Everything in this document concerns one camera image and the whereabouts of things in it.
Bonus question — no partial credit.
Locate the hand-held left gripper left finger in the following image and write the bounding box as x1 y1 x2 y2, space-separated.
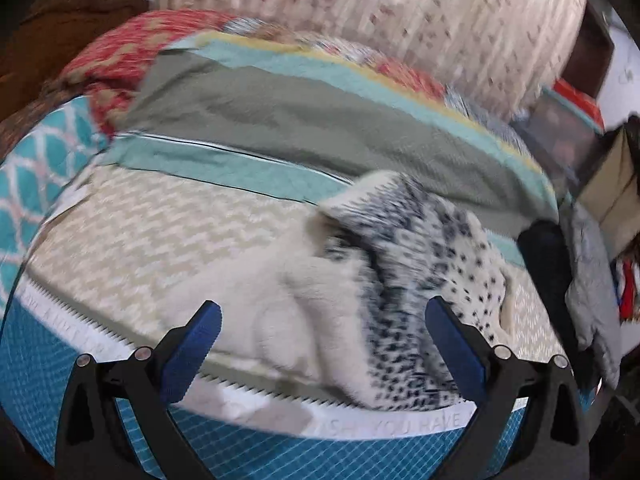
55 300 223 480

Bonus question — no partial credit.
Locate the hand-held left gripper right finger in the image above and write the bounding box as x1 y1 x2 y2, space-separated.
425 296 591 480

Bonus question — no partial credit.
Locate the white black-spotted fleece garment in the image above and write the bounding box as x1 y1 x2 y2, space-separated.
165 170 516 413

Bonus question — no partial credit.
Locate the teal and beige patchwork bedspread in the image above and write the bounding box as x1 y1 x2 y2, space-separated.
0 30 601 480

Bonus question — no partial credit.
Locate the black cloth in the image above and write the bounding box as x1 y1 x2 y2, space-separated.
517 220 601 386

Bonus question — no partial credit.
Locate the grey quilted jacket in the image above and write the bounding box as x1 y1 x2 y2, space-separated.
560 200 623 391

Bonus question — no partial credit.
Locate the red cloth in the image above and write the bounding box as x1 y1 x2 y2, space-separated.
615 255 640 322

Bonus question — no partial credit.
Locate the cardboard box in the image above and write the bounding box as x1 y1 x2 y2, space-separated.
580 127 640 241

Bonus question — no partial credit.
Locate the teal wave-patterned pillow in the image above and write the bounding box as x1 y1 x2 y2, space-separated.
0 95 111 311

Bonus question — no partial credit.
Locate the clear storage box red lid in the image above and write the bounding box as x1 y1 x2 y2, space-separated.
515 77 608 186

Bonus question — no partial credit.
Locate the red floral pillow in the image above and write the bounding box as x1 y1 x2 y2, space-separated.
55 10 236 136

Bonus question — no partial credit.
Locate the dark wooden cabinet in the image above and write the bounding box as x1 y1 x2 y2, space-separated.
575 5 616 101

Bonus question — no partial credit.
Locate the beige leaf-print curtain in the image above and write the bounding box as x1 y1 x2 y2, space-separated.
160 0 588 121

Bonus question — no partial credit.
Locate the carved wooden headboard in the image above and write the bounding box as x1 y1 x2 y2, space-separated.
0 0 151 121

